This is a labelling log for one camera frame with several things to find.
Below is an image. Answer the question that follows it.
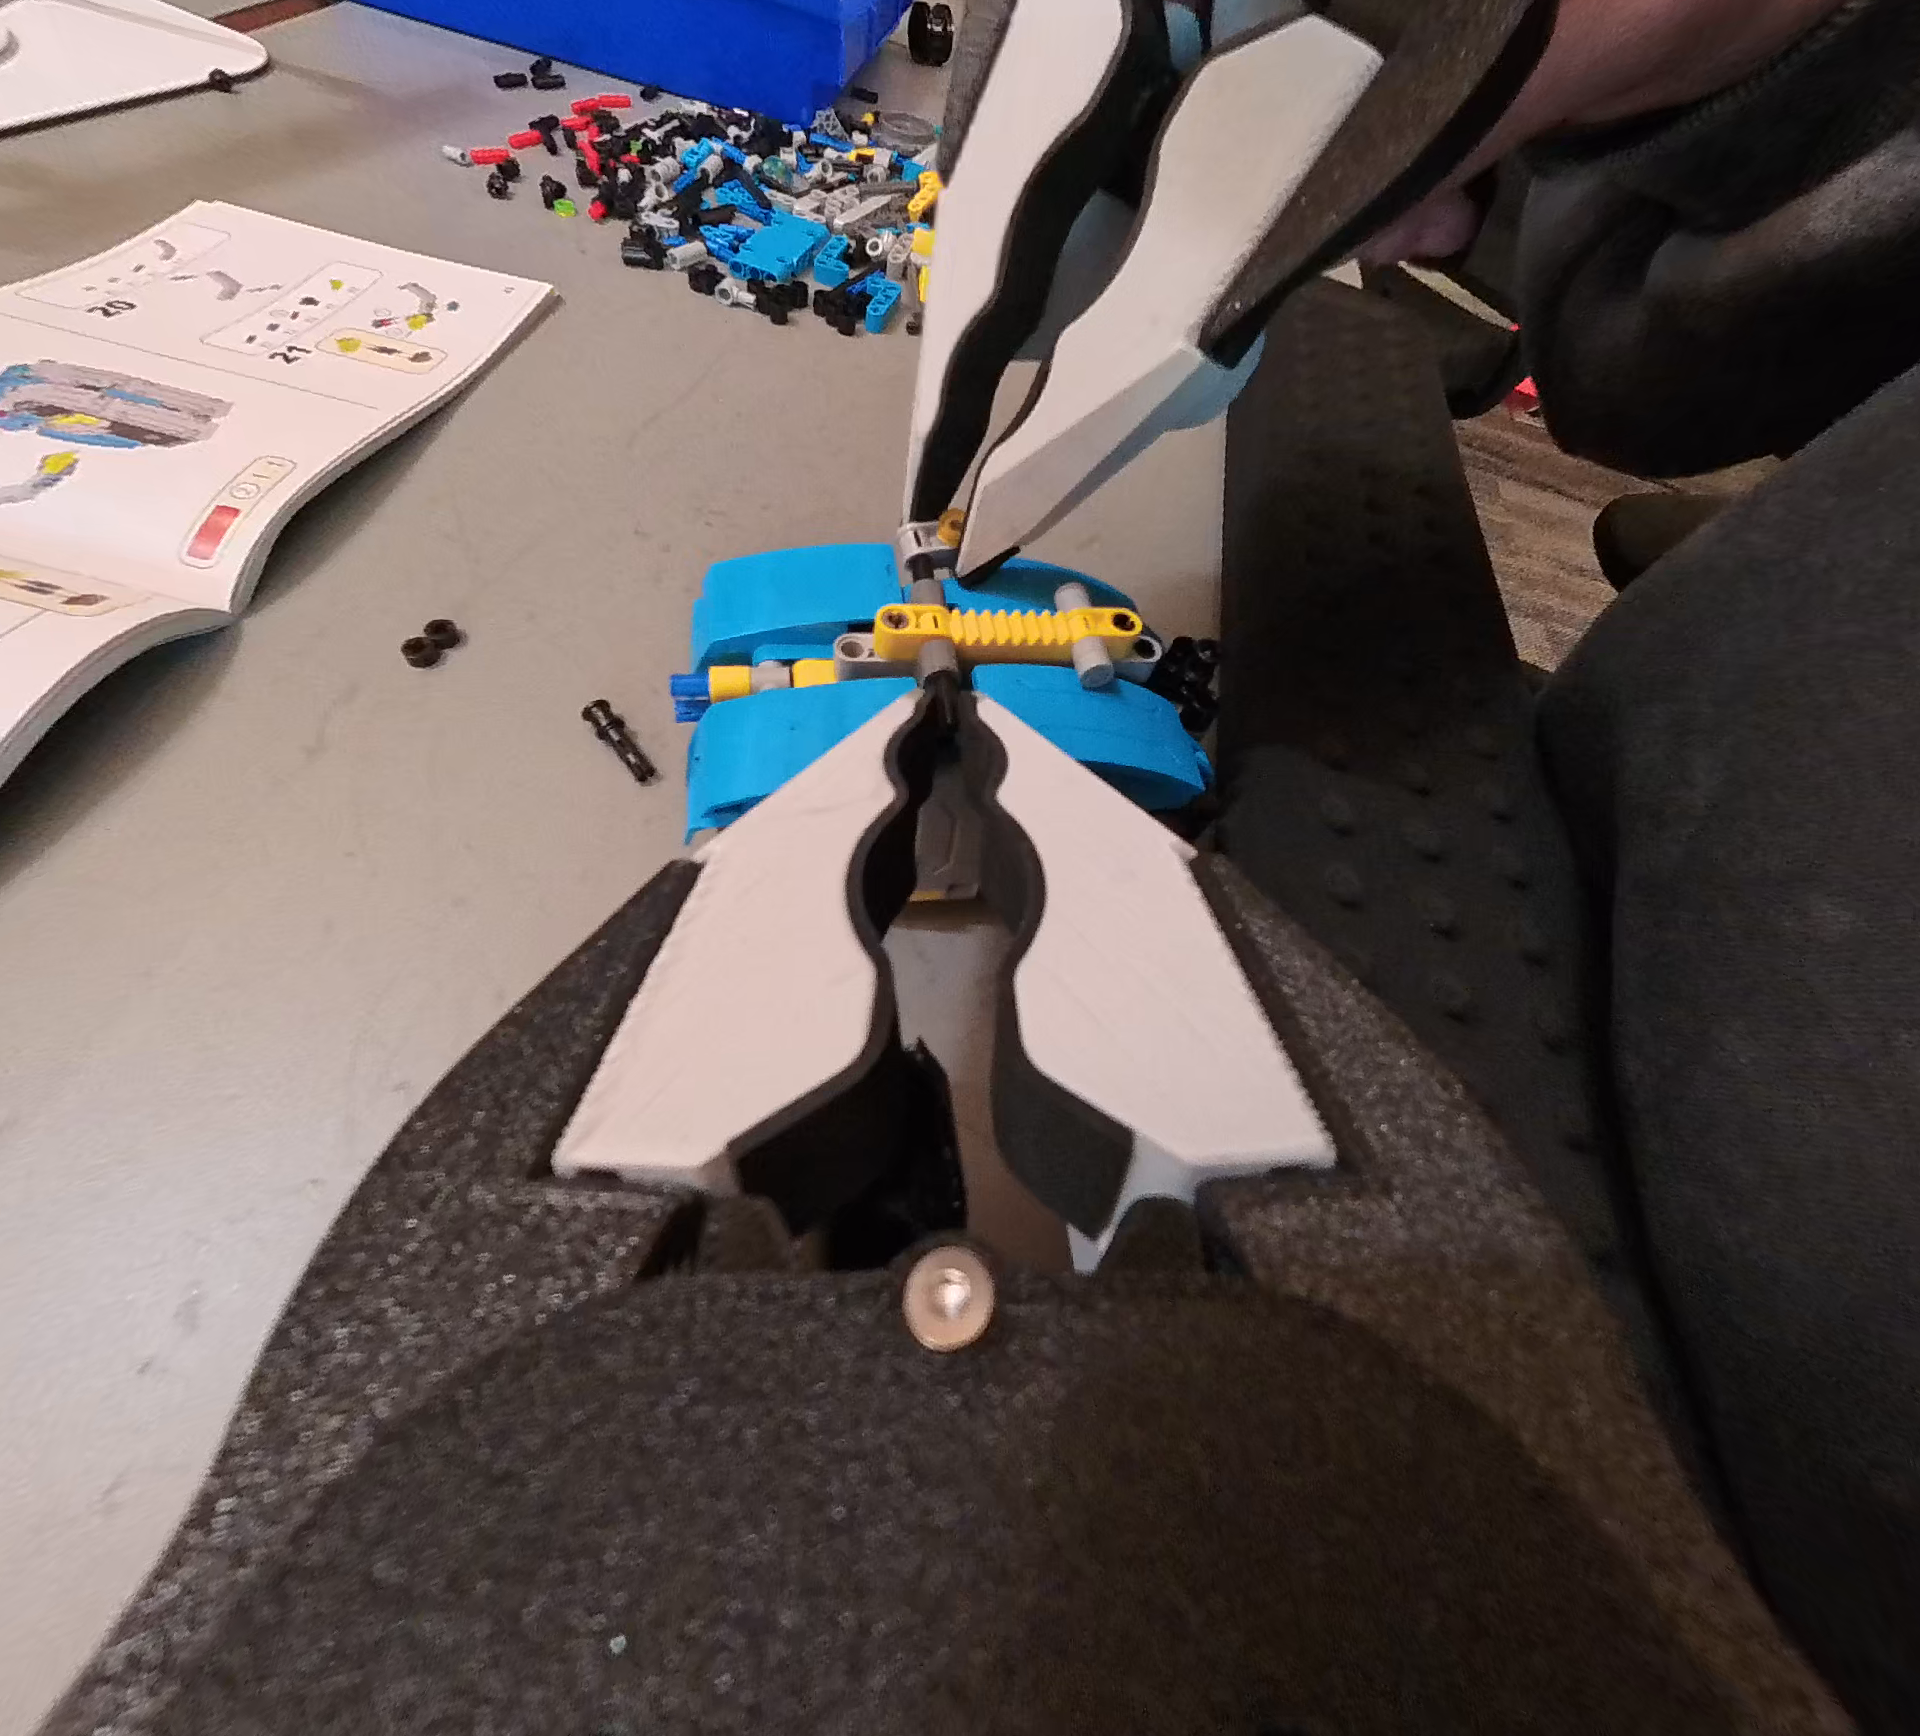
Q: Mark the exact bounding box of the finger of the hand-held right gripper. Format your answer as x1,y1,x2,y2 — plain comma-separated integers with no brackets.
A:
951,14,1388,586
904,0,1159,555

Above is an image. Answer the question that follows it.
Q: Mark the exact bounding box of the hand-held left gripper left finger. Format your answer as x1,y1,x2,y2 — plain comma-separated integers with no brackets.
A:
551,688,926,1191

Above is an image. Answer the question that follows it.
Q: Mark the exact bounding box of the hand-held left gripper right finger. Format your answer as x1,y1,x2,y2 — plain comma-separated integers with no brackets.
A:
966,693,1339,1274

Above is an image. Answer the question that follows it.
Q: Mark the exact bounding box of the blue brick toy car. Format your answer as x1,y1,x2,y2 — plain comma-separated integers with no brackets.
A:
665,540,1225,902

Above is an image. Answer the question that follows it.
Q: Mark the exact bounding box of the person's right forearm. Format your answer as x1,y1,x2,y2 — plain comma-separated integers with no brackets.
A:
1499,0,1920,483

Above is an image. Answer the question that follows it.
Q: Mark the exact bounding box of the grey desk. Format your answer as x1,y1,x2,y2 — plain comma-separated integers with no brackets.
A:
0,0,1247,1736

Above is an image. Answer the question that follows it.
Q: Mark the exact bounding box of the black brick axle pin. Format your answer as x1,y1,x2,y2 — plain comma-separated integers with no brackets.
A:
579,698,659,788

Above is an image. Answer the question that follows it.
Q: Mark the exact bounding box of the pile of small brick parts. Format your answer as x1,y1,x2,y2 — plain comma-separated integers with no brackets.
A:
441,86,947,343

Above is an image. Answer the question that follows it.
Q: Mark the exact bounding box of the dark dotted cloth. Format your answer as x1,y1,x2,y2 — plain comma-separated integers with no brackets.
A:
1206,281,1668,1395

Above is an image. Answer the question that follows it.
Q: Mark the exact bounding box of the open instruction booklet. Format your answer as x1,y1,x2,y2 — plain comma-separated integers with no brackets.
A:
0,199,558,788

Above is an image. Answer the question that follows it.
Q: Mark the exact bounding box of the white adjustable stand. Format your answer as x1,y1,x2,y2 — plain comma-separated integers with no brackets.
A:
0,0,273,138

